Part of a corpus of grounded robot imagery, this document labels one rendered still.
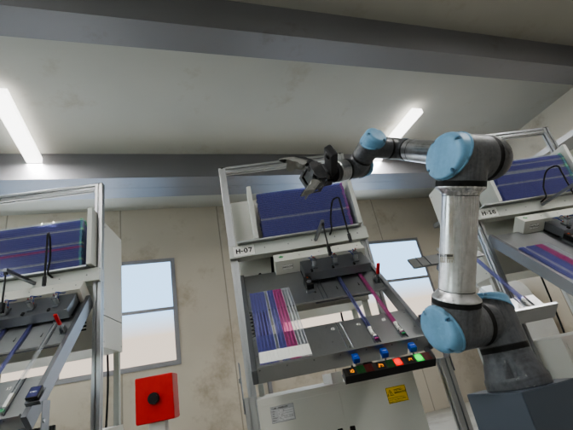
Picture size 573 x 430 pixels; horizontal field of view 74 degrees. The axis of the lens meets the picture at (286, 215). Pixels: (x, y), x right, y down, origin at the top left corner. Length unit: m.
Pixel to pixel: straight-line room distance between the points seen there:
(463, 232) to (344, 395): 1.05
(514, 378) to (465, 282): 0.25
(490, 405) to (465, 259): 0.36
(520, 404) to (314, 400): 0.94
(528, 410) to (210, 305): 4.05
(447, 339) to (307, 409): 0.92
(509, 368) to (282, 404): 0.98
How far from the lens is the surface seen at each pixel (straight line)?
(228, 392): 4.67
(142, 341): 4.67
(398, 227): 6.08
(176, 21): 2.63
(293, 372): 1.50
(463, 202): 0.99
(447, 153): 0.97
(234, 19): 2.74
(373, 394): 1.85
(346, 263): 1.97
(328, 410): 1.81
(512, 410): 1.10
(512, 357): 1.12
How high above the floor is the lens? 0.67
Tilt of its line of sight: 23 degrees up
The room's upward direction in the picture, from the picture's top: 11 degrees counter-clockwise
